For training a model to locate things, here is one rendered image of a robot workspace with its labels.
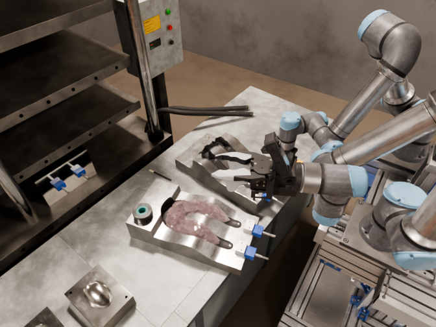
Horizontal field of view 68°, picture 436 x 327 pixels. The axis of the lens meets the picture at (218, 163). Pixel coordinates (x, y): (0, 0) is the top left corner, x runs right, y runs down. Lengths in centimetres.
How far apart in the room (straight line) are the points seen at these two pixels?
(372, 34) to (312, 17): 234
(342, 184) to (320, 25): 287
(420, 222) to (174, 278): 87
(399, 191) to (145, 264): 96
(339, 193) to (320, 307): 127
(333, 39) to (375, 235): 262
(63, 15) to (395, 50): 117
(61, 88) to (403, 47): 125
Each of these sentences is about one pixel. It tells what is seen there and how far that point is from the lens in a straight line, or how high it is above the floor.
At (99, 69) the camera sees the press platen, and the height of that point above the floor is 129.
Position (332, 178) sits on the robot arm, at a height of 146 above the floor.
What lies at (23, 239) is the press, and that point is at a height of 78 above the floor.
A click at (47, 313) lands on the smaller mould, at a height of 86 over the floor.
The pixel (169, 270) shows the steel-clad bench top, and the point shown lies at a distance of 137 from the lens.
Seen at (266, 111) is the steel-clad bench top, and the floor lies 80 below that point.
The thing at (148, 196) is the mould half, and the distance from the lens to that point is 145.
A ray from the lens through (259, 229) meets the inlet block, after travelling 138.
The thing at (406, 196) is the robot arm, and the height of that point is 127.
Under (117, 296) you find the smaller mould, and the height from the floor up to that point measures 87.
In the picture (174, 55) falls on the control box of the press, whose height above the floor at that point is 113.
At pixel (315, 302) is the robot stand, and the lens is 201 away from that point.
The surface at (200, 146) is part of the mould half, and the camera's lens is 171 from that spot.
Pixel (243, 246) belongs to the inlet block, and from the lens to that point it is 131.
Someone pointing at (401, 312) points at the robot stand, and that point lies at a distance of 129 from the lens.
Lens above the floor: 202
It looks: 46 degrees down
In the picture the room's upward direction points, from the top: straight up
